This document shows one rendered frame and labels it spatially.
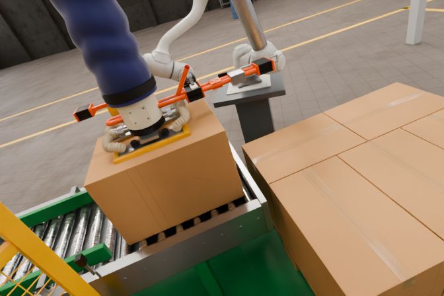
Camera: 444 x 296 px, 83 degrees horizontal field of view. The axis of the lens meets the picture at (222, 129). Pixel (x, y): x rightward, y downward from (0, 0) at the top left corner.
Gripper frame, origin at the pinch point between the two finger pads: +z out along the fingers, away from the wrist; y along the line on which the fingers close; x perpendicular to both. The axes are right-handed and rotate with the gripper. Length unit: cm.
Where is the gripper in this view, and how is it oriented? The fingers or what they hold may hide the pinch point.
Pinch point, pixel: (195, 90)
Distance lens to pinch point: 116.6
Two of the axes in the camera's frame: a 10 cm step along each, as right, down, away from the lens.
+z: 2.8, 4.4, -8.6
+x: -9.2, 3.6, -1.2
